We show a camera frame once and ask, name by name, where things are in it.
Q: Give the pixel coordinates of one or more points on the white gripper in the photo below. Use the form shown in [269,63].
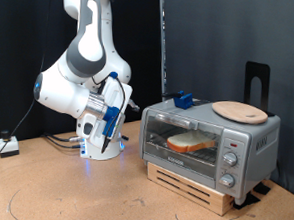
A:
[117,90]

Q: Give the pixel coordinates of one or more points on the grey backdrop curtain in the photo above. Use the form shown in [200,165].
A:
[232,24]

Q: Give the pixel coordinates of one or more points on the vertical aluminium pole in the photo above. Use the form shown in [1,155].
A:
[163,39]

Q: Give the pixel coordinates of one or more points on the slotted wooden block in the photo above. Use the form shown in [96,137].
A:
[213,204]

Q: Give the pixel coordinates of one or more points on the round wooden cutting board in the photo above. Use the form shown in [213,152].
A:
[240,112]

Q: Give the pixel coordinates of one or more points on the silver oven timer knob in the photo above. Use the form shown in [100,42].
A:
[226,181]

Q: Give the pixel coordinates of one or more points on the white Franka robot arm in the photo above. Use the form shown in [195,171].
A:
[62,91]

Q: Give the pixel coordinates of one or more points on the black backdrop curtain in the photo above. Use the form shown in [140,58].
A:
[9,48]

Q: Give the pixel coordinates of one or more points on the emergency stop button box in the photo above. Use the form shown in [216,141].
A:
[8,145]

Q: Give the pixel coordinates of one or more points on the black spatula with blue grip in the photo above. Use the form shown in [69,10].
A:
[183,101]

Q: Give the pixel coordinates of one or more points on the black metal bookend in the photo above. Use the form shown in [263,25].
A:
[251,70]

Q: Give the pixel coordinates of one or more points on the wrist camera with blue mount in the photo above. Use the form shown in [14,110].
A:
[110,115]

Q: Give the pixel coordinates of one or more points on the silver toaster oven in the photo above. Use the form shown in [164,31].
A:
[256,156]

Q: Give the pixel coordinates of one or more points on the white bread slice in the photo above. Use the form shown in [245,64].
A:
[189,141]

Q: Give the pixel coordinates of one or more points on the silver oven temperature knob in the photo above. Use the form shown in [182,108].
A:
[230,159]

